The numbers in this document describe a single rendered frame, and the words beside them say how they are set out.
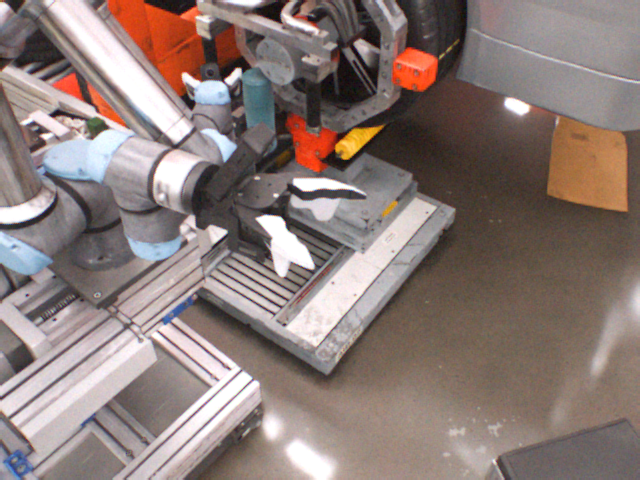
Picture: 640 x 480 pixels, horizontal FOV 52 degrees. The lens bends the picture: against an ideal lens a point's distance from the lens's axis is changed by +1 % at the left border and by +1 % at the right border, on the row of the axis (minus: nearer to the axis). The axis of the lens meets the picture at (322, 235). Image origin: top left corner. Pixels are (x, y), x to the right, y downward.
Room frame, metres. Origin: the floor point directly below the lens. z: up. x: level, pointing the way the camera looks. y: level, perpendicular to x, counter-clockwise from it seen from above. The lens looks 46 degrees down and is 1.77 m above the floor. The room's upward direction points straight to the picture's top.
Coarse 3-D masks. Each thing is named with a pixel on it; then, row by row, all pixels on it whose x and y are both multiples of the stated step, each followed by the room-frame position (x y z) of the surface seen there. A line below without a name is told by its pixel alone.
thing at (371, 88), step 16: (288, 0) 1.81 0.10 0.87; (272, 16) 1.87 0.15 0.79; (368, 16) 1.66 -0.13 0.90; (352, 48) 1.68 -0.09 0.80; (352, 64) 1.67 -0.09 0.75; (304, 80) 1.77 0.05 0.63; (336, 80) 1.70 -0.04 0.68; (352, 80) 1.79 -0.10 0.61; (368, 80) 1.63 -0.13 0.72; (336, 96) 1.70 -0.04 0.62; (352, 96) 1.69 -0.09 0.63; (368, 96) 1.64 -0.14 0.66
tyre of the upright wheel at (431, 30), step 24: (408, 0) 1.55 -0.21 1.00; (432, 0) 1.56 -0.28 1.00; (456, 0) 1.64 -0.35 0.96; (408, 24) 1.55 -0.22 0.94; (432, 24) 1.53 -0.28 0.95; (456, 24) 1.63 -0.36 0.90; (432, 48) 1.52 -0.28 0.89; (456, 48) 1.64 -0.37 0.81; (408, 96) 1.53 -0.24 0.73; (384, 120) 1.57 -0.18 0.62
